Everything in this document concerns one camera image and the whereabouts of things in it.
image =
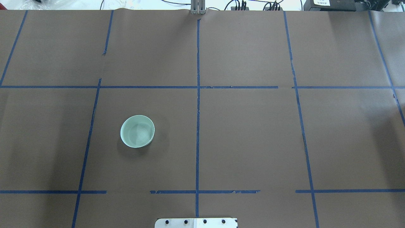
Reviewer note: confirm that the black box with label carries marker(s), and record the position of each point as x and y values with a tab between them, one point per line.
330	5

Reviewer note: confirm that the light green bowl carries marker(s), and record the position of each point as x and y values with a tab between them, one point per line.
137	131

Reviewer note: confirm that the black power strip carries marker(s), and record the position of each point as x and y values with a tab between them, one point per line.
240	5

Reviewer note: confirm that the aluminium frame post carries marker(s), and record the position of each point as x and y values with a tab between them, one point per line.
197	7

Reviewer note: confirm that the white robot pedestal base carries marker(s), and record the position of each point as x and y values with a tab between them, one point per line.
196	223

